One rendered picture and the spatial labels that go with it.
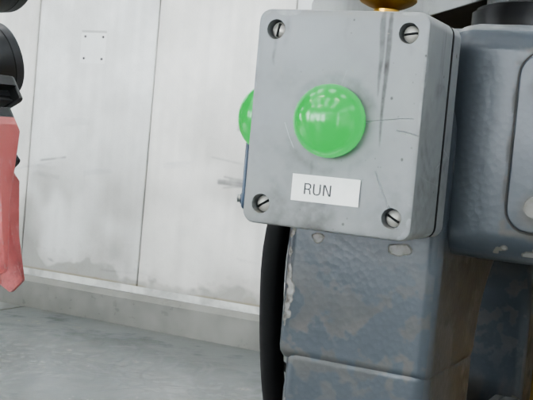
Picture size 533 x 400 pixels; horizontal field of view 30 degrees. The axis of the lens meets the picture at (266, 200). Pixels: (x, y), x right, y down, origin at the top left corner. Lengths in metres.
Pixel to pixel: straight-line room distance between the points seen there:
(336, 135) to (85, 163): 6.60
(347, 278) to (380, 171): 0.07
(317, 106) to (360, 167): 0.03
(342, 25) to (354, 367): 0.15
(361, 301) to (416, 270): 0.03
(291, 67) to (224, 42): 6.04
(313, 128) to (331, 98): 0.01
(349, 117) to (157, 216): 6.26
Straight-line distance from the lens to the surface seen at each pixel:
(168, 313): 6.59
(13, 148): 0.53
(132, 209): 6.75
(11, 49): 0.79
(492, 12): 0.57
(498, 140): 0.44
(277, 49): 0.42
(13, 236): 0.70
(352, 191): 0.40
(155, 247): 6.66
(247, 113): 0.43
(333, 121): 0.39
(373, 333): 0.45
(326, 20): 0.41
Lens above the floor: 1.27
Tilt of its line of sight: 3 degrees down
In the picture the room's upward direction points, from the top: 5 degrees clockwise
